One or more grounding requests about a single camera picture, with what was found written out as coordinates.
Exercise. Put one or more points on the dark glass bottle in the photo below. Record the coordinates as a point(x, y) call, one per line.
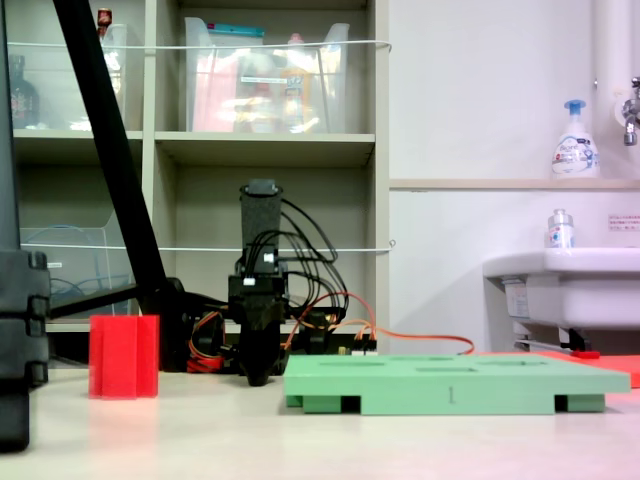
point(22, 100)

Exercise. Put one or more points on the black table clamp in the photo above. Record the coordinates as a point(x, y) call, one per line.
point(316, 337)

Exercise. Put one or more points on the yellow spray bottle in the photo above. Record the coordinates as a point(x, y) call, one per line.
point(296, 90)

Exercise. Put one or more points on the small red piece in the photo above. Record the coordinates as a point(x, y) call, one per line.
point(586, 355)

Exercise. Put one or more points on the orange flat block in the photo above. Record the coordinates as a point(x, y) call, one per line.
point(620, 370)

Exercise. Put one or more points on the clear plastic storage bin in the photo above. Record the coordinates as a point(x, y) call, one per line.
point(200, 50)
point(50, 90)

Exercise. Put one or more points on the white sink basin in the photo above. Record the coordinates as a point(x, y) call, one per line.
point(590, 290)

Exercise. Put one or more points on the black tripod strut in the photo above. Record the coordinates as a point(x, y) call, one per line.
point(90, 302)

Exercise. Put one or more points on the red base mount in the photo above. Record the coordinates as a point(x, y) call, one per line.
point(205, 364)

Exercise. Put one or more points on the metal faucet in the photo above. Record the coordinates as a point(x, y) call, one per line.
point(631, 117)

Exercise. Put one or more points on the green shape hole board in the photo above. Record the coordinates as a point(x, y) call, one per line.
point(425, 390)

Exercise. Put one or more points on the pink package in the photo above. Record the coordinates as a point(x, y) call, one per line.
point(212, 95)

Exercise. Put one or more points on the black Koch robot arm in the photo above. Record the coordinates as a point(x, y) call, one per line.
point(261, 215)

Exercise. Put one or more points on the wall sign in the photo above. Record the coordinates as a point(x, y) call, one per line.
point(625, 222)

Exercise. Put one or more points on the white foam soap dispenser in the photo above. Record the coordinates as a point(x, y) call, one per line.
point(575, 155)

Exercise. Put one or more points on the clear sanitizer bottle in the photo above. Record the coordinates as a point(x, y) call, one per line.
point(560, 232)

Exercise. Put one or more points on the red capped bottle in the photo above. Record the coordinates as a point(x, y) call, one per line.
point(104, 20)

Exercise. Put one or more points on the small circuit board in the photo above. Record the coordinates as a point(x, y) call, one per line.
point(357, 351)

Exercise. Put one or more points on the red cross columnar block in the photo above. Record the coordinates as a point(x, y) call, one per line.
point(125, 355)

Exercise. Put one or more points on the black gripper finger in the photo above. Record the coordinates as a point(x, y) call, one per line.
point(269, 350)
point(252, 350)

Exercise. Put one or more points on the notched tripod leg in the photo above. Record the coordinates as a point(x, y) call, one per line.
point(20, 325)

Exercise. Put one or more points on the clear file tray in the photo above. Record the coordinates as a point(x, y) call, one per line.
point(75, 280)

